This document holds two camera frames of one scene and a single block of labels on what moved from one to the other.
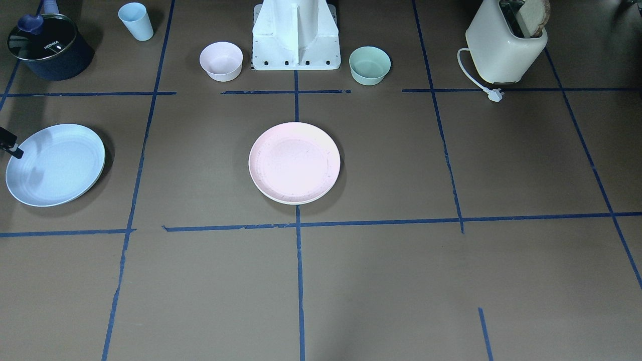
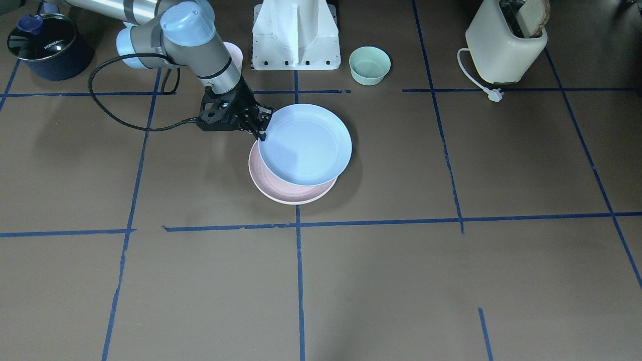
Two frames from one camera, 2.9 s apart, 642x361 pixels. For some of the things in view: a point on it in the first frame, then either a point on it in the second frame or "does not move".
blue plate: (59, 163) → (307, 145)
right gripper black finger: (7, 142) → (236, 110)
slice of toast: (533, 16) does not move
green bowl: (369, 65) does not move
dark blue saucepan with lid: (49, 45) does not move
